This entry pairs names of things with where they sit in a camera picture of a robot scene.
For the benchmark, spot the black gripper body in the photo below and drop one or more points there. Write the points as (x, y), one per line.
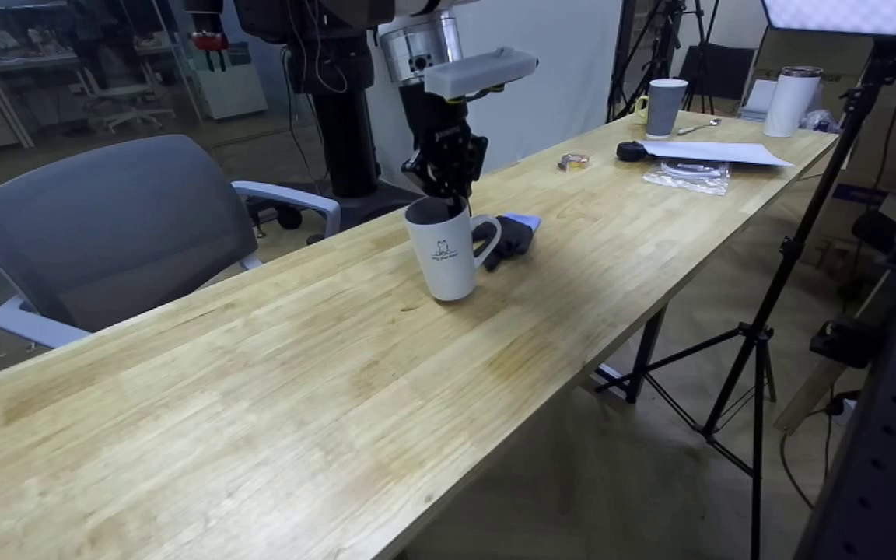
(442, 140)

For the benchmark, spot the white ceramic mug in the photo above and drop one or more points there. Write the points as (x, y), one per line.
(451, 261)

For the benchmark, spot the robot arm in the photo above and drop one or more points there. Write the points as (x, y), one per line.
(417, 43)

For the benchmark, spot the grey cup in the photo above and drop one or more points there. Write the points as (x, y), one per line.
(667, 106)

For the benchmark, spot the black work glove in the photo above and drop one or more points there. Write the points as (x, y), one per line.
(517, 239)

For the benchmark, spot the white partition panel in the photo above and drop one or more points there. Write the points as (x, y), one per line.
(561, 104)

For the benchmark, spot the small black round object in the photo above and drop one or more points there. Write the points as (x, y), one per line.
(631, 152)

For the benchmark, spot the white cabinet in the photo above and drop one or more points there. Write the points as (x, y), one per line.
(228, 85)

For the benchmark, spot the clear plastic bag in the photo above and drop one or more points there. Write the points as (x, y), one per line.
(690, 177)

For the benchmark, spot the black table leg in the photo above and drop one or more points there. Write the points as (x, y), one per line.
(644, 356)

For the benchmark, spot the white paper stack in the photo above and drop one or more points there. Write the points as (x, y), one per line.
(714, 153)

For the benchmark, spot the black background chair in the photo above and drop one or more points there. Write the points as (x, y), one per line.
(717, 71)

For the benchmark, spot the grey office chair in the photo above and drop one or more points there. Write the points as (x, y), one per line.
(108, 230)

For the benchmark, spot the black tripod light stand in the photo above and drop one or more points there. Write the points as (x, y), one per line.
(784, 268)

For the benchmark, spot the white tumbler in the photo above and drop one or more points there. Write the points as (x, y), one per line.
(789, 104)

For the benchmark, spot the black power strip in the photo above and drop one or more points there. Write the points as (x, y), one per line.
(844, 344)

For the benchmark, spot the white light panel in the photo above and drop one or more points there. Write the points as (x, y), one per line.
(854, 16)

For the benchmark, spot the black optical breadboard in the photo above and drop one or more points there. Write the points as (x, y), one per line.
(888, 457)

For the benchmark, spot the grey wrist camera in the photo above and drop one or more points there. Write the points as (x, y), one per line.
(482, 74)

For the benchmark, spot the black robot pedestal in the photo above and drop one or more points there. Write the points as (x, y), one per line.
(345, 136)

